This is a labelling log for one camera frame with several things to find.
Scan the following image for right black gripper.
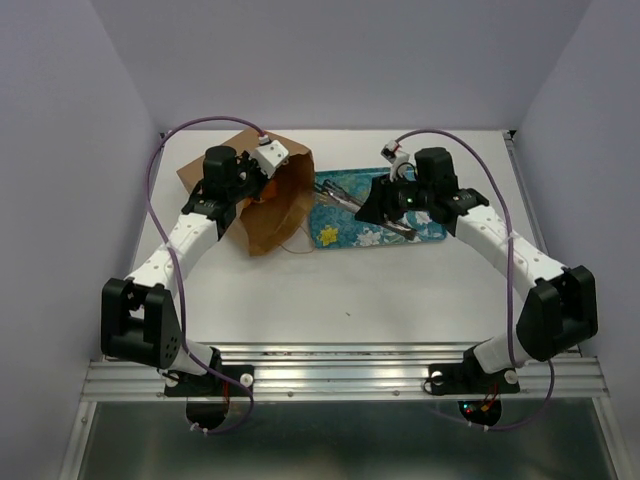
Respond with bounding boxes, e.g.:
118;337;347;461
354;169;435;225

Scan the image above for long braided fake bread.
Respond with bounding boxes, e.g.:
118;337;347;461
245;180;278;206

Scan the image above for metal tongs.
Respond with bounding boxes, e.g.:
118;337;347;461
314;180;417;241

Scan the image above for brown paper bag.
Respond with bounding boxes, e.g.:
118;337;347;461
176;127;317;258

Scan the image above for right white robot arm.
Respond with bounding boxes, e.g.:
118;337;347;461
355;143;598;390

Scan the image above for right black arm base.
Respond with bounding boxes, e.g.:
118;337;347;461
422;348;520;396

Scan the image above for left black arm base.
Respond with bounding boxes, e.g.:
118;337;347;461
158;348;255;398

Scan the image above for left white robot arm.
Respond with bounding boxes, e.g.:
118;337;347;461
101;141;289;394

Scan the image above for teal floral tray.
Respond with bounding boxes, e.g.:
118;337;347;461
309;167;447;249

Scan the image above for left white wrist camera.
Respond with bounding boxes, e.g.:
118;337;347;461
250;140;289;179

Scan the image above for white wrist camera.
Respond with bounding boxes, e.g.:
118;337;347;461
381;140;411;182
250;140;289;179

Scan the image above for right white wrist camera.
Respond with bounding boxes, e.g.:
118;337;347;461
381;140;411;182

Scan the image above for aluminium mounting rail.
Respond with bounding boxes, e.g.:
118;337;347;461
81;342;609;403

